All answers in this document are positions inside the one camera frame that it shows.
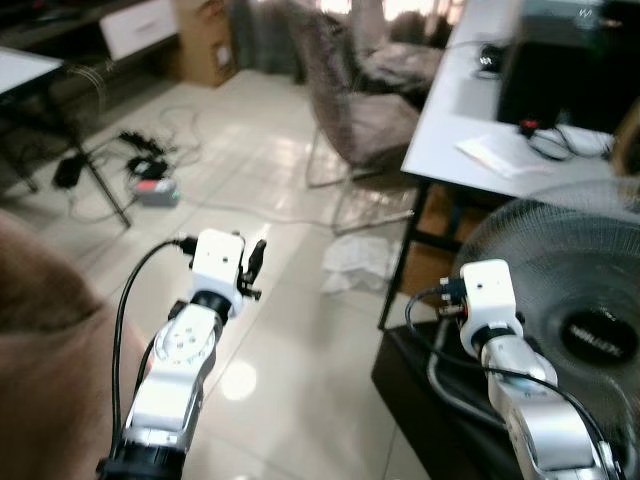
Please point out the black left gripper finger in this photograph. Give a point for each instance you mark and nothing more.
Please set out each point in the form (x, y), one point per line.
(257, 258)

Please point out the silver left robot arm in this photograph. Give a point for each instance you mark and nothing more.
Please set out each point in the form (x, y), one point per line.
(165, 390)

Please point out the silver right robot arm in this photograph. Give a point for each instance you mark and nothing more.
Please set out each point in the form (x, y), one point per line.
(540, 420)

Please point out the white plastic bag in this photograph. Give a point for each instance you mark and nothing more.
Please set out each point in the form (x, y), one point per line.
(362, 265)

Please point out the grey power strip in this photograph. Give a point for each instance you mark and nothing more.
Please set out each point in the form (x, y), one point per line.
(155, 190)

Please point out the brown fabric metal-leg chair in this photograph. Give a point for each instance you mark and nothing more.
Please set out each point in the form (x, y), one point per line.
(350, 110)
(400, 62)

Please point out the black low box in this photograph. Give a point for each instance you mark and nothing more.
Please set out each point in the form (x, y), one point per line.
(420, 400)

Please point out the black power adapter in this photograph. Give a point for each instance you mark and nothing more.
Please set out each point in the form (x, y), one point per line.
(69, 170)

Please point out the brown cardboard box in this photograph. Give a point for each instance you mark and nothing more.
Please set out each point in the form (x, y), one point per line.
(205, 45)

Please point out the wooden speaker box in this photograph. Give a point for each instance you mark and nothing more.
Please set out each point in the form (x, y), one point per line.
(628, 140)

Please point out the large white table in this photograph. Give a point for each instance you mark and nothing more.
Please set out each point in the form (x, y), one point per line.
(465, 110)

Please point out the white drawer cabinet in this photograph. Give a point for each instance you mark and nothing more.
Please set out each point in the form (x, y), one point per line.
(140, 25)

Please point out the white paper sheet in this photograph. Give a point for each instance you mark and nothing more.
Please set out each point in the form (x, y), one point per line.
(500, 155)

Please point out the small white black-leg table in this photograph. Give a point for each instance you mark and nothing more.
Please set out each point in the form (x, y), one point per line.
(22, 70)

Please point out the small black desk gadget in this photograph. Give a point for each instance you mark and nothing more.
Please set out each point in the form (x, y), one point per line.
(489, 60)

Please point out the black monitor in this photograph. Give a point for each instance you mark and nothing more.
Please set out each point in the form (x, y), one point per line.
(570, 70)

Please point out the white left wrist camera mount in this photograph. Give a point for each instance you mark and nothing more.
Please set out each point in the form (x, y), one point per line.
(217, 262)

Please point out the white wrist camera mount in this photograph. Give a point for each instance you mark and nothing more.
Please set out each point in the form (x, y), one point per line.
(488, 298)
(217, 262)

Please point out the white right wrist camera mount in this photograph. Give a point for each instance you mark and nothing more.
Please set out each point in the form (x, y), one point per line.
(488, 298)

